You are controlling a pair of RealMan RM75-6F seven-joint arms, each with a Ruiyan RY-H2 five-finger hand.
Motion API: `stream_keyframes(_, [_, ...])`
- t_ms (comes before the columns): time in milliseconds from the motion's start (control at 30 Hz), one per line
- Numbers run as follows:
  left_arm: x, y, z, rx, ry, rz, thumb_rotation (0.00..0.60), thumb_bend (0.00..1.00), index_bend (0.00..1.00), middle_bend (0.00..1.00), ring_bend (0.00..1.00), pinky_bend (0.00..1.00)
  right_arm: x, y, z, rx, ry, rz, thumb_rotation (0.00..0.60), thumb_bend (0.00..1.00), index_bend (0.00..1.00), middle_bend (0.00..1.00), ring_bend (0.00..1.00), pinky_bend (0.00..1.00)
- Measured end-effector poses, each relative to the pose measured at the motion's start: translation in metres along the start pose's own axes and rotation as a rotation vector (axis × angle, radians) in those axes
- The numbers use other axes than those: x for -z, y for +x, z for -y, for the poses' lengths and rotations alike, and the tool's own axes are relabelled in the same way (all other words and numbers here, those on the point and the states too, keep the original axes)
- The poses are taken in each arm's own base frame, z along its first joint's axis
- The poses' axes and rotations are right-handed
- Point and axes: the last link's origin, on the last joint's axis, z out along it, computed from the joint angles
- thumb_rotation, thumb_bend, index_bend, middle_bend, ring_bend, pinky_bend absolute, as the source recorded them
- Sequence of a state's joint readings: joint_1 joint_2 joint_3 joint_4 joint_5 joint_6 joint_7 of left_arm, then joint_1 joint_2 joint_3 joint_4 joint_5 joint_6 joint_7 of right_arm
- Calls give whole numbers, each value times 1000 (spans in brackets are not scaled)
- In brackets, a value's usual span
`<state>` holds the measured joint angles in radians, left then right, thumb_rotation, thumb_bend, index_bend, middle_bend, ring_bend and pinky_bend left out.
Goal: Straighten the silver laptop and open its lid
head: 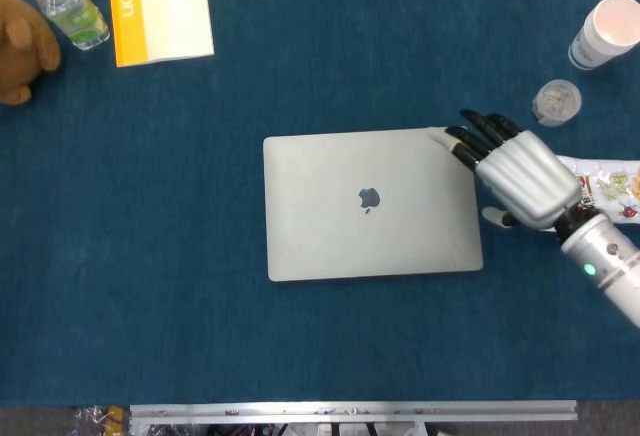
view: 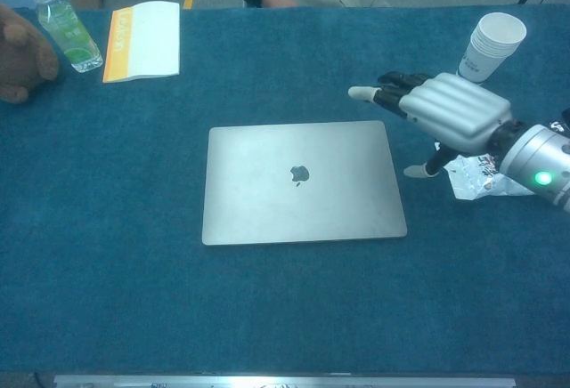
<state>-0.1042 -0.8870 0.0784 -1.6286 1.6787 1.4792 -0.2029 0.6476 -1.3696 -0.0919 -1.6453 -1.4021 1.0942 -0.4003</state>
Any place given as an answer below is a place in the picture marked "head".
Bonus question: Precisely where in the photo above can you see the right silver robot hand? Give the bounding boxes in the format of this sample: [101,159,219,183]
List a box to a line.
[427,108,584,232]

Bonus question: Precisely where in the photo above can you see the silver apple laptop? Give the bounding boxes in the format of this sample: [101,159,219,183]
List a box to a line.
[262,128,485,283]

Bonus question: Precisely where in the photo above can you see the small clear plastic jar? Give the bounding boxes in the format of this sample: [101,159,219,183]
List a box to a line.
[531,78,583,129]

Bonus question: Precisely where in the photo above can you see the white printed snack bag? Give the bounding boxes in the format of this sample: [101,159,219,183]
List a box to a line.
[557,155,640,227]

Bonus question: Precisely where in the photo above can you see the blue table cloth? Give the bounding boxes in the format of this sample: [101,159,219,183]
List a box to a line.
[0,0,640,410]

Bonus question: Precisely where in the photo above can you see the white and orange book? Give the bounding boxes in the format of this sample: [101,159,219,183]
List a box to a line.
[106,0,216,69]

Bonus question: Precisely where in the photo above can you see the green label water bottle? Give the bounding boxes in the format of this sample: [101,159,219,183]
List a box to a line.
[30,0,111,52]

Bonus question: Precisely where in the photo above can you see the clear crinkled plastic bag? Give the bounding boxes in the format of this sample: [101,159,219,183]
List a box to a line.
[69,404,132,436]

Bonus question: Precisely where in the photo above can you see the brown plush toy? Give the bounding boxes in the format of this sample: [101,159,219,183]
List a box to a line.
[0,0,63,106]

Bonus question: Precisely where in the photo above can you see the aluminium frame rail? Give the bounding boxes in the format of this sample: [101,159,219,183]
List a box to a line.
[129,399,579,426]

